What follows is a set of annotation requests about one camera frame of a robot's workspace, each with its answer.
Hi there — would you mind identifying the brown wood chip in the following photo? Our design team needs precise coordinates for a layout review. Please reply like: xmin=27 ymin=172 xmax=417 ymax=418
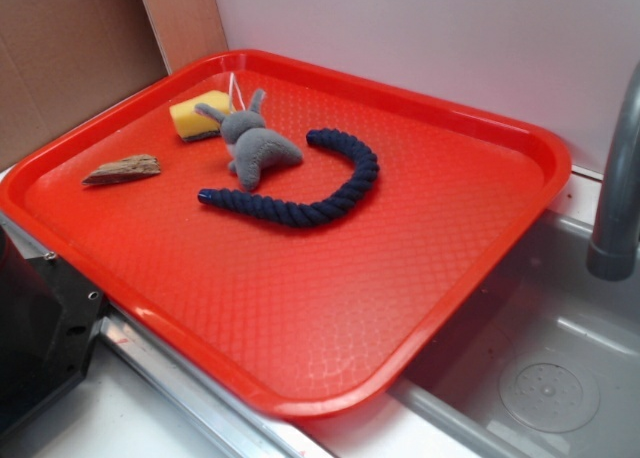
xmin=82 ymin=154 xmax=161 ymax=186

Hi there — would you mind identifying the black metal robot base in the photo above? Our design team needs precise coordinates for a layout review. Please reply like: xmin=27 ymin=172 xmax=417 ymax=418
xmin=1 ymin=231 xmax=107 ymax=440

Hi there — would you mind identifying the red plastic tray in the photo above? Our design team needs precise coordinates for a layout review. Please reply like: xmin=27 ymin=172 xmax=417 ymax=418
xmin=1 ymin=50 xmax=571 ymax=418

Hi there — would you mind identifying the grey plush bunny toy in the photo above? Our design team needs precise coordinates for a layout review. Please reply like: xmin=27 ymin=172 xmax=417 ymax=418
xmin=195 ymin=88 xmax=303 ymax=192

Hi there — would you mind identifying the yellow sponge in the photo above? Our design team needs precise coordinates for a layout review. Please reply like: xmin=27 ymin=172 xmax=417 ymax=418
xmin=169 ymin=90 xmax=234 ymax=142

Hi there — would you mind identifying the grey sink basin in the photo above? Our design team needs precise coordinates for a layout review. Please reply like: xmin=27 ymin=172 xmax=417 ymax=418
xmin=304 ymin=212 xmax=640 ymax=458

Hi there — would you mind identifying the grey faucet pipe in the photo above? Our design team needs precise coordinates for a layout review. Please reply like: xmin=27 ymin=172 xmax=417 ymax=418
xmin=587 ymin=69 xmax=639 ymax=281

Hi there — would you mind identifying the brown cardboard panel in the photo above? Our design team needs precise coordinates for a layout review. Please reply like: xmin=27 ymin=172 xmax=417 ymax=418
xmin=1 ymin=0 xmax=227 ymax=169

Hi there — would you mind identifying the dark blue twisted rope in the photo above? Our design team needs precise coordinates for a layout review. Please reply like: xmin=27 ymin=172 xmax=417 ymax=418
xmin=197 ymin=128 xmax=381 ymax=235

